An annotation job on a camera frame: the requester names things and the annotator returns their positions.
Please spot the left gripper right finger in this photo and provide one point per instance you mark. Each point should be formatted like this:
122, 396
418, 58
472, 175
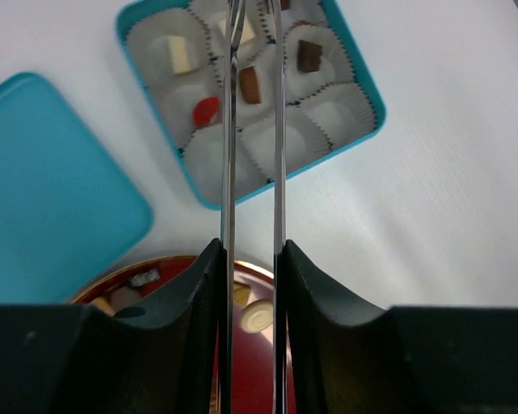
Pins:
351, 356

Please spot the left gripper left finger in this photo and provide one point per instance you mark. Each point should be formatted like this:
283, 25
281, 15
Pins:
155, 356

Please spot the teal tin lid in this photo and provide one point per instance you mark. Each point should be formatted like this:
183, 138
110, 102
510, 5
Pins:
67, 209

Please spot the red round chocolate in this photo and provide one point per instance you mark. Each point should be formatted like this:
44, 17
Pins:
206, 112

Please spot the teal tin box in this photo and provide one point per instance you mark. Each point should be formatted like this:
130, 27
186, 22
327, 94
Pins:
327, 111

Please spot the brown round cup chocolate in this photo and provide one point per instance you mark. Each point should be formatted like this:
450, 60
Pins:
249, 85

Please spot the brown rectangular chocolate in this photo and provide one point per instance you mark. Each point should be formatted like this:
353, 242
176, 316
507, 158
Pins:
309, 56

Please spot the metal serving tongs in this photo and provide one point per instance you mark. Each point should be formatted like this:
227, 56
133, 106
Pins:
235, 13

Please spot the white rectangular chocolate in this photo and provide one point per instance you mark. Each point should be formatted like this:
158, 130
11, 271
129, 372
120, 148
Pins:
178, 54

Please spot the white square chocolate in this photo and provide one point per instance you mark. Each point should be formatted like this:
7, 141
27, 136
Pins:
248, 33

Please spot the striped cylinder chocolate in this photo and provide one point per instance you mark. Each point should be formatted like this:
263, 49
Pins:
144, 278

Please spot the white oval swirl chocolate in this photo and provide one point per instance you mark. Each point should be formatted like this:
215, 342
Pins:
257, 316

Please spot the caramel leaf square chocolate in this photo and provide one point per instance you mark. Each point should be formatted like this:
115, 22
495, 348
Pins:
241, 294

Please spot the red round plate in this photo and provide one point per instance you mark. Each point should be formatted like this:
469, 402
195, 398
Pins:
252, 389

